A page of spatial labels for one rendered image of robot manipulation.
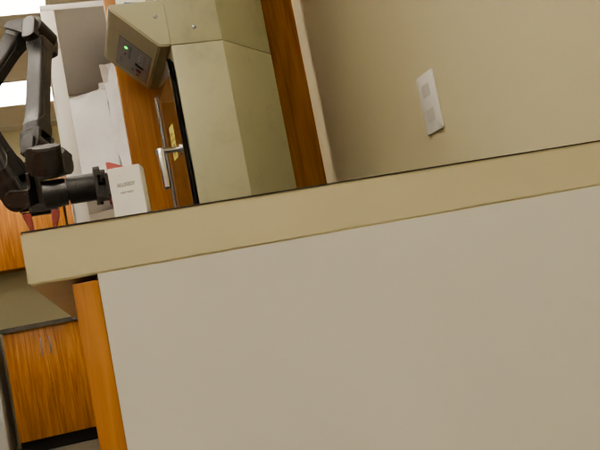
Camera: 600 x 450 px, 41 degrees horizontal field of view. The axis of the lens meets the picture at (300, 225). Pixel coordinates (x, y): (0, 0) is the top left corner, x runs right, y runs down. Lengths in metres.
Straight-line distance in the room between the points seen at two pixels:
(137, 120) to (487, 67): 1.01
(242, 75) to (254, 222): 1.19
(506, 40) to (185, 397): 0.88
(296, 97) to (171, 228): 1.57
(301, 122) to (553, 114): 1.04
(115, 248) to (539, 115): 0.81
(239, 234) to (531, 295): 0.26
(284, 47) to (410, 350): 1.62
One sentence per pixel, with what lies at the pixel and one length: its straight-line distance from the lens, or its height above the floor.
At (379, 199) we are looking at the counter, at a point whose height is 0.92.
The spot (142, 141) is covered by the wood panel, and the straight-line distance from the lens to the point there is 2.08.
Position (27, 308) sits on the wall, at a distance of 7.24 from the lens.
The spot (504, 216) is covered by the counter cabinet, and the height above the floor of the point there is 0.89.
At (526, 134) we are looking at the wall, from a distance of 1.31.
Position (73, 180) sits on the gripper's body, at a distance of 1.71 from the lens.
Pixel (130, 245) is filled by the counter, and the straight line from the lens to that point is 0.62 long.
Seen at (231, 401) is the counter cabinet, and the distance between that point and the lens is 0.63.
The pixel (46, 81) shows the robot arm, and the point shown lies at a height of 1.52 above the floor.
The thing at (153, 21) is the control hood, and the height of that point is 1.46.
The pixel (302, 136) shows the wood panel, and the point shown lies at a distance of 2.16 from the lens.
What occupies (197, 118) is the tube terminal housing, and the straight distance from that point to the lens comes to 1.73.
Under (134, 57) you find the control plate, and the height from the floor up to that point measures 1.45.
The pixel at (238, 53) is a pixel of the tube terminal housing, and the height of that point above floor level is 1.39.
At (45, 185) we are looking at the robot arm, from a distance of 1.71.
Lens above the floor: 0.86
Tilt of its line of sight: 4 degrees up
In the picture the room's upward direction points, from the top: 11 degrees counter-clockwise
